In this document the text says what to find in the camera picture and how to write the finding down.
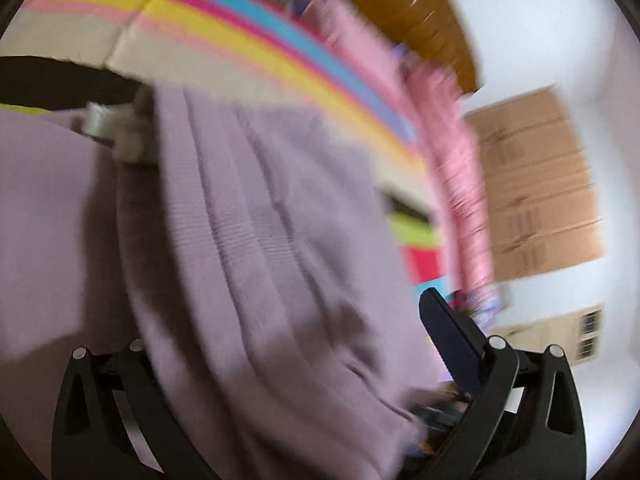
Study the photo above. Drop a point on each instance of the beige louvred panel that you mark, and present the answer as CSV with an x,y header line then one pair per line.
x,y
580,330

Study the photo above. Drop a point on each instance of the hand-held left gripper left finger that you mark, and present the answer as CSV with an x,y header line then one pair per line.
x,y
142,385

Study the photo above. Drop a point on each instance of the colourful striped blanket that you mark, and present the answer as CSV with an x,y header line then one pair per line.
x,y
200,25

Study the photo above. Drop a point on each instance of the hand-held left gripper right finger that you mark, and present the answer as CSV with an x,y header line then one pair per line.
x,y
447,330

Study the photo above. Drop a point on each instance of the cardboard box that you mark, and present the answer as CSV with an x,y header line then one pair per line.
x,y
540,185

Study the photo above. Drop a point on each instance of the pink blanket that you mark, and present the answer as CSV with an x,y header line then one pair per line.
x,y
450,135

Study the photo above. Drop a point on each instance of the brown wooden cabinet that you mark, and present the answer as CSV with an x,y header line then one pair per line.
x,y
415,15

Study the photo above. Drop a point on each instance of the purple pants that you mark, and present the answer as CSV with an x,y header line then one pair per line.
x,y
275,260

